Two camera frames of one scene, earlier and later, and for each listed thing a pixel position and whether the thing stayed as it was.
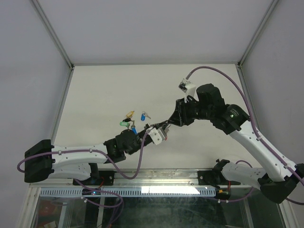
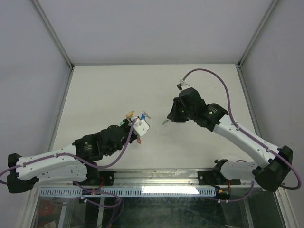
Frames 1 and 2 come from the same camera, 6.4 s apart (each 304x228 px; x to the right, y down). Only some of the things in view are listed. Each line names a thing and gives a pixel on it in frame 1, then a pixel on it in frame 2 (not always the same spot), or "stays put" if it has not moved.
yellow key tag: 129,114 stays put
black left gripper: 163,125 -> 127,121
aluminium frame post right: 272,5 stays put
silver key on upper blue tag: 146,115 stays put
